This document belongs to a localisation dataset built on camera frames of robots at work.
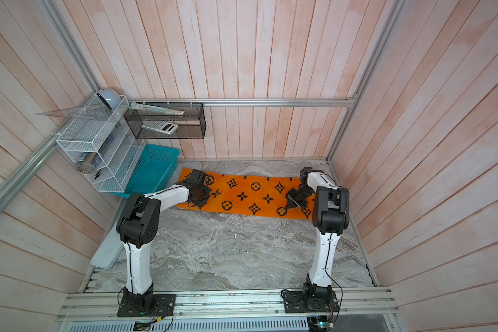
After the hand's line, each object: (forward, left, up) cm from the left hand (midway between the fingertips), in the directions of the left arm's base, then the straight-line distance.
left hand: (209, 196), depth 103 cm
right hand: (-5, -38, 0) cm, 39 cm away
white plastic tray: (-29, +38, +2) cm, 48 cm away
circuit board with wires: (-53, -48, +1) cm, 71 cm away
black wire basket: (+32, +10, +21) cm, 39 cm away
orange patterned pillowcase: (+2, -22, 0) cm, 22 cm away
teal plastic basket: (+17, +32, +1) cm, 37 cm away
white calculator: (+23, +21, +26) cm, 40 cm away
